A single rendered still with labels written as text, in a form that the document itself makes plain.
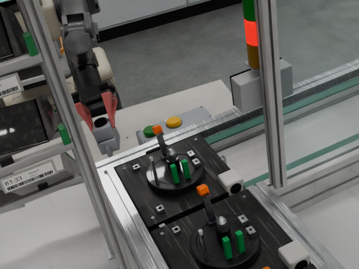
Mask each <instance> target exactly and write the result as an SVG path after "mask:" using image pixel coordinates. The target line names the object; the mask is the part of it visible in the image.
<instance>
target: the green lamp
mask: <svg viewBox="0 0 359 269"><path fill-rule="evenodd" d="M242 3H243V14H244V19H245V20H247V21H252V22H255V9H254V0H242Z"/></svg>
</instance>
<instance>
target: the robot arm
mask: <svg viewBox="0 0 359 269"><path fill-rule="evenodd" d="M60 10H61V20H62V24H63V26H60V30H61V39H62V45H63V48H64V51H67V54H68V57H69V61H70V63H71V67H72V71H73V74H74V77H75V81H76V84H77V88H78V91H76V92H74V93H71V95H72V98H73V101H74V105H75V108H76V110H77V113H78V114H79V115H80V116H81V117H82V118H83V120H84V121H85V122H86V124H87V126H88V127H89V129H90V131H91V132H92V128H93V121H92V117H91V114H90V110H89V109H90V108H93V107H96V106H98V105H101V104H104V105H105V108H106V111H107V114H108V117H109V119H110V123H111V125H112V127H113V128H115V112H116V106H117V102H118V100H117V98H116V97H115V96H114V93H117V90H116V87H115V86H114V85H113V84H112V83H111V82H110V81H109V80H107V81H104V82H102V80H101V78H100V74H99V71H98V68H97V64H96V61H95V58H94V55H93V49H92V48H97V47H98V44H97V41H98V40H100V39H99V32H98V25H97V22H95V23H94V22H91V18H90V15H92V14H96V13H99V12H100V6H99V3H98V0H60ZM86 103H87V104H86Z"/></svg>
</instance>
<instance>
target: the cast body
mask: <svg viewBox="0 0 359 269"><path fill-rule="evenodd" d="M92 134H93V136H94V138H95V140H96V142H97V146H98V148H99V150H100V152H101V154H102V155H104V154H107V155H108V157H112V156H113V151H117V150H119V149H120V135H119V133H118V130H117V128H116V127H115V128H113V127H112V125H111V123H110V119H109V118H108V119H106V118H105V117H101V118H98V119H96V120H95V121H94V123H93V128H92Z"/></svg>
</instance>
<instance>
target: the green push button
mask: <svg viewBox="0 0 359 269"><path fill-rule="evenodd" d="M152 127H153V125H150V126H147V127H145V128H144V130H143V133H144V135H145V136H147V137H151V136H154V135H155V134H154V133H153V130H152Z"/></svg>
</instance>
